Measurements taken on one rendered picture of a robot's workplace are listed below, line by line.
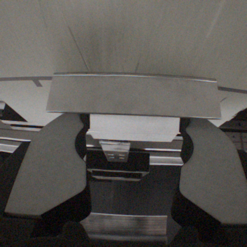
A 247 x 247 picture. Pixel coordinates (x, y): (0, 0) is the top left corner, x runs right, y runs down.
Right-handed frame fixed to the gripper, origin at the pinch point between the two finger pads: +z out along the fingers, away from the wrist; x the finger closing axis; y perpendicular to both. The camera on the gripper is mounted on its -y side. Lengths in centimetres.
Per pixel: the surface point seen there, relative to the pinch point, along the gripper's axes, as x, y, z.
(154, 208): 8, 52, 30
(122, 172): -1.8, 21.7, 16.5
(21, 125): -12.5, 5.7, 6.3
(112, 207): -6, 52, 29
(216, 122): 6.9, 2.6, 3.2
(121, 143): -1.4, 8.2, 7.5
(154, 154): 4.6, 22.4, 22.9
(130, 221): 0.0, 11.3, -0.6
